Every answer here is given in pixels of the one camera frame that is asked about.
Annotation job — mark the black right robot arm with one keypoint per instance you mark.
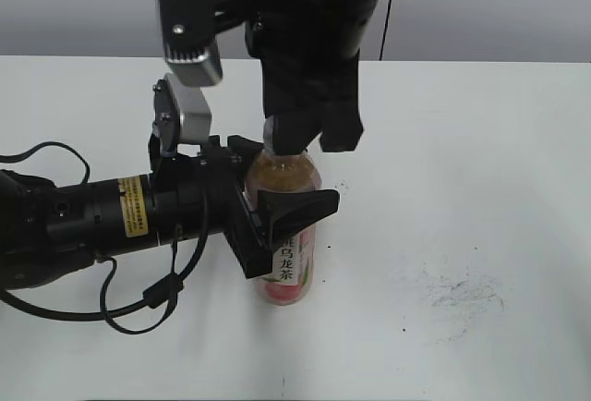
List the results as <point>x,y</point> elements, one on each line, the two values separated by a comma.
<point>351,16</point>

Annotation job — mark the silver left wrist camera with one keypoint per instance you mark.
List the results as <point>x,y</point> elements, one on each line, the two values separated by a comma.
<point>181,115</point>

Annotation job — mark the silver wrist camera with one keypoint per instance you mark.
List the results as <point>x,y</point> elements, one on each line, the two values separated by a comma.
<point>189,29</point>
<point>181,115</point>

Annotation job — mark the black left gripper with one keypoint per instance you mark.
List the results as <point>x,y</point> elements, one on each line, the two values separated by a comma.
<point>203,195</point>

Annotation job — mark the white bottle cap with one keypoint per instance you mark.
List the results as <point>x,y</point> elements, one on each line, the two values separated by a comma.
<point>268,131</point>

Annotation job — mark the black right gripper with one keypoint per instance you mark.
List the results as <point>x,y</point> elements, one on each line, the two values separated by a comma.
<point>309,84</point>

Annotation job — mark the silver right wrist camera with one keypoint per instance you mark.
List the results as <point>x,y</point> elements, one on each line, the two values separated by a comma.
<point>189,29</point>

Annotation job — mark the peach oolong tea bottle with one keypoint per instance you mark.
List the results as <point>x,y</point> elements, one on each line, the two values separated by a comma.
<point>293,263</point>

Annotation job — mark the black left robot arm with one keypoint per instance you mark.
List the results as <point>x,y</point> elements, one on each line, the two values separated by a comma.
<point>48,231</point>

